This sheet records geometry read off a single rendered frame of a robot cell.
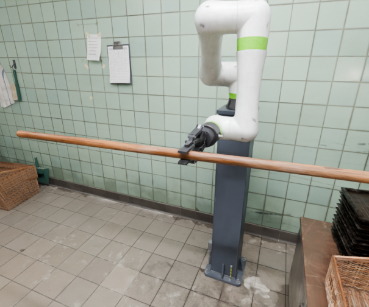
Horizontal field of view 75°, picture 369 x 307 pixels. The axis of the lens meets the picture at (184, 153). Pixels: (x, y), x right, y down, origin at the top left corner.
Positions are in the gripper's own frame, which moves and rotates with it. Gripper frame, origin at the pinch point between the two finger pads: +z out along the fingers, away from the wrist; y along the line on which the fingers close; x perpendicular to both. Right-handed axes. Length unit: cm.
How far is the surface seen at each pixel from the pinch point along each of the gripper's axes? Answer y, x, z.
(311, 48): -34, -38, -121
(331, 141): 26, -61, -121
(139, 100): 7, 93, -119
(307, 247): 60, -47, -45
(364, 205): 33, -66, -49
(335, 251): 60, -60, -47
